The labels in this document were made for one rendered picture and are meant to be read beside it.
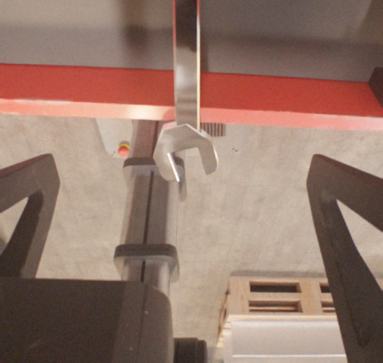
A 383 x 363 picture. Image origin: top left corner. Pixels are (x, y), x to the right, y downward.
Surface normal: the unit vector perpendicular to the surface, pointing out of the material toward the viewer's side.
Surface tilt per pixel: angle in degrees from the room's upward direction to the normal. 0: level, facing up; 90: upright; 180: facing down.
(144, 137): 90
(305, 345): 90
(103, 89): 90
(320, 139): 0
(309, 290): 90
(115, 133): 0
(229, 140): 0
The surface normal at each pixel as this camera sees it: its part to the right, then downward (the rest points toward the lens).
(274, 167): 0.00, 0.74
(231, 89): 0.06, -0.67
